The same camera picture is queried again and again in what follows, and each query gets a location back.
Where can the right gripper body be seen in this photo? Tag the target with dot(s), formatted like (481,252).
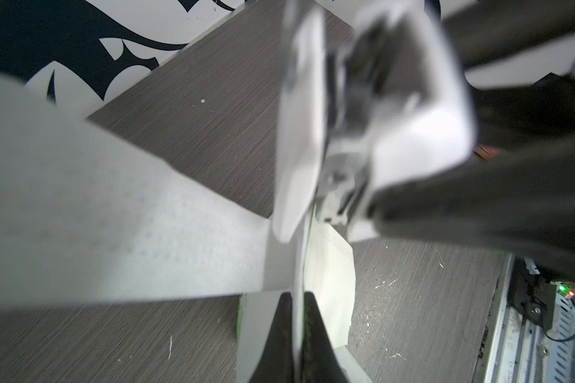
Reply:
(518,116)

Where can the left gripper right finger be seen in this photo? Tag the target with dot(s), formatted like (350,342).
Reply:
(319,363)

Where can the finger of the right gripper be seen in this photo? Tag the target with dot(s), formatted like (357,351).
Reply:
(490,31)
(523,203)

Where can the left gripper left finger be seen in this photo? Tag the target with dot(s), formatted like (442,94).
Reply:
(277,362)

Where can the small white stapler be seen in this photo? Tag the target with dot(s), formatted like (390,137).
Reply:
(389,107)

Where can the green lit controller board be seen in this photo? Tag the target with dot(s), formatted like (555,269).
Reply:
(572,292)

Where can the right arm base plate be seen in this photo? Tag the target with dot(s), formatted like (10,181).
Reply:
(532,294)

